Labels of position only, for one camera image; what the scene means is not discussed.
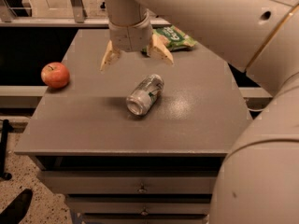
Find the grey drawer cabinet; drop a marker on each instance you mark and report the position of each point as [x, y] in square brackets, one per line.
[87, 126]

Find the green chip bag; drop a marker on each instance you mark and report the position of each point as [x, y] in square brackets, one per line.
[172, 38]

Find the silver green 7up can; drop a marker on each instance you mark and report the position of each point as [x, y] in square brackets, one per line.
[146, 93]

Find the black object bottom left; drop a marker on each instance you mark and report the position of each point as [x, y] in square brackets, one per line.
[17, 209]

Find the red apple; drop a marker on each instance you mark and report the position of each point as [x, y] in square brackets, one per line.
[55, 75]

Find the black stand at left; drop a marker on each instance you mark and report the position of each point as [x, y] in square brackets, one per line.
[6, 128]

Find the metal railing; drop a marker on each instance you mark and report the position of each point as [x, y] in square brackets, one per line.
[53, 13]

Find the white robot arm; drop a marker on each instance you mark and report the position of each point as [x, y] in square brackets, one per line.
[258, 182]

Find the grey drawer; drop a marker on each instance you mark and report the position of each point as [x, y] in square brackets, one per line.
[78, 182]
[130, 205]

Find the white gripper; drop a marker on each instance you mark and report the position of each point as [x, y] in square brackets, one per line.
[130, 37]

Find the top grey drawer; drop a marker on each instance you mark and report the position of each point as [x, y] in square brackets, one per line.
[78, 182]

